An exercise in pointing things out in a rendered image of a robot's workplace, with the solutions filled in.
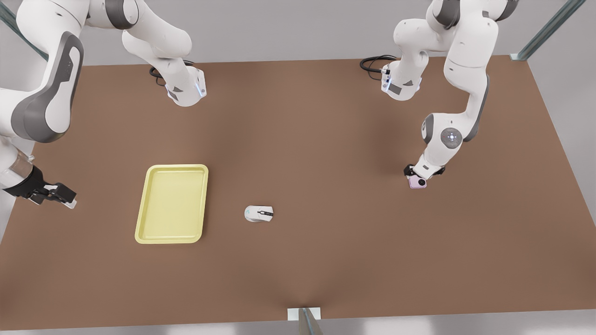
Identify yellow rectangular tray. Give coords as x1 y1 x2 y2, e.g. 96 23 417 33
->
135 164 209 244

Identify white computer mouse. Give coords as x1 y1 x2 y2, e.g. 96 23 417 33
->
244 205 274 223

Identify black cable loop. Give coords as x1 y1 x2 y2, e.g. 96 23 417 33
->
149 60 195 87
359 55 399 80

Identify silver frame post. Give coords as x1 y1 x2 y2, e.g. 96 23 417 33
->
0 4 50 62
509 0 587 62
287 307 324 335

